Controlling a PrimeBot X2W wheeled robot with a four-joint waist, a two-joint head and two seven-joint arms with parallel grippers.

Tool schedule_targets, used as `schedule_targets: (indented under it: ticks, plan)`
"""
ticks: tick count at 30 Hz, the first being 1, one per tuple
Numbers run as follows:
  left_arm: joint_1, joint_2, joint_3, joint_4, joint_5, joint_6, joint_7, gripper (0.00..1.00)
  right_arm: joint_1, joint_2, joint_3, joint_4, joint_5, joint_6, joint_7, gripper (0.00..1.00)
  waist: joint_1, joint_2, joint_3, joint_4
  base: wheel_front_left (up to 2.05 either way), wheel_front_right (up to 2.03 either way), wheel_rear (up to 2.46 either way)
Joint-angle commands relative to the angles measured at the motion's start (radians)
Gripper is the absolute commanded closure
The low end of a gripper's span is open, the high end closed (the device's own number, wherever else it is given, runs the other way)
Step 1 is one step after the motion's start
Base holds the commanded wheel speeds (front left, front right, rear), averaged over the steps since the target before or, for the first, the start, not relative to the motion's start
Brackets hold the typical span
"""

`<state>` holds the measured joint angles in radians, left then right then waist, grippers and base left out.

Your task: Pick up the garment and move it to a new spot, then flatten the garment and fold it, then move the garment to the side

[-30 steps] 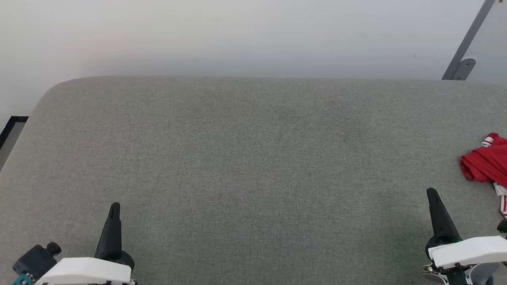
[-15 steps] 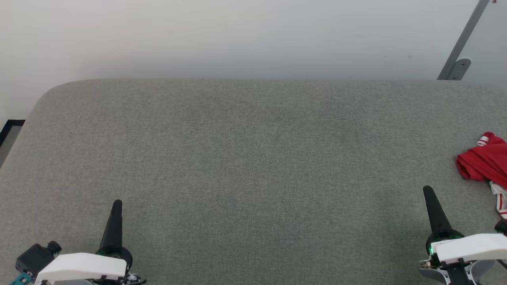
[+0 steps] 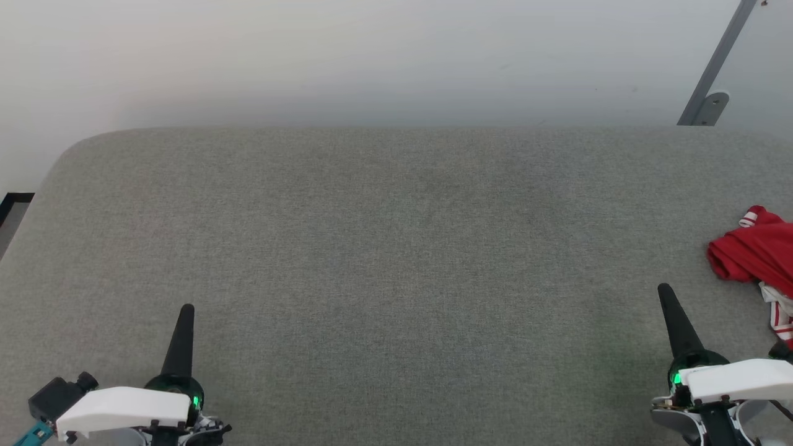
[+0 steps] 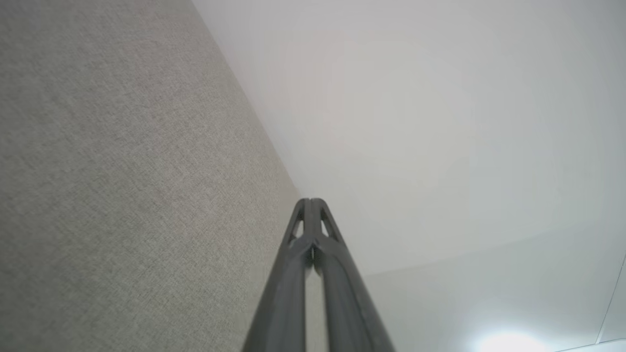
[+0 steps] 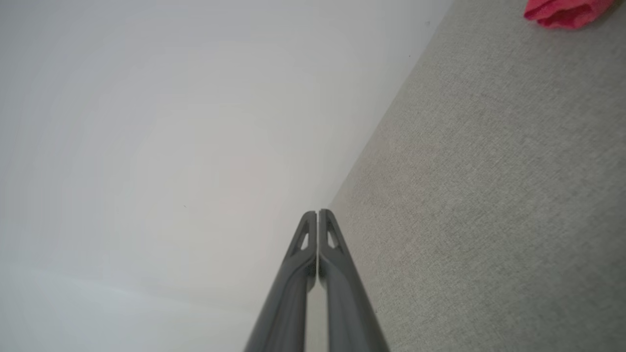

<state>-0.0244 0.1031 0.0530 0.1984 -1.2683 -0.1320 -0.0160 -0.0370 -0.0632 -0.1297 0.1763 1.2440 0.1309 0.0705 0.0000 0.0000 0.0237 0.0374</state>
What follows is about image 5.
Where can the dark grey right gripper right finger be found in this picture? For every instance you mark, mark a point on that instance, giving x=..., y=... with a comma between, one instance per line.
x=345, y=298

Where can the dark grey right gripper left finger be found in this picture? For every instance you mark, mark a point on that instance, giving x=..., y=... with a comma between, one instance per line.
x=288, y=298

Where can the red jersey shirt white sleeves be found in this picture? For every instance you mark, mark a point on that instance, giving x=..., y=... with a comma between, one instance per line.
x=567, y=12

